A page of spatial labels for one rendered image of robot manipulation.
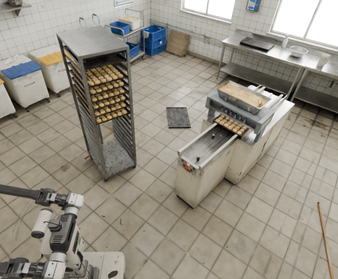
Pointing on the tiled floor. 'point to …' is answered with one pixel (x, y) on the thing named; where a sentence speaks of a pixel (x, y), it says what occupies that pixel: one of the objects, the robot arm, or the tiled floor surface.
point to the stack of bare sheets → (178, 118)
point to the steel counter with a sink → (308, 62)
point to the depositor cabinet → (279, 118)
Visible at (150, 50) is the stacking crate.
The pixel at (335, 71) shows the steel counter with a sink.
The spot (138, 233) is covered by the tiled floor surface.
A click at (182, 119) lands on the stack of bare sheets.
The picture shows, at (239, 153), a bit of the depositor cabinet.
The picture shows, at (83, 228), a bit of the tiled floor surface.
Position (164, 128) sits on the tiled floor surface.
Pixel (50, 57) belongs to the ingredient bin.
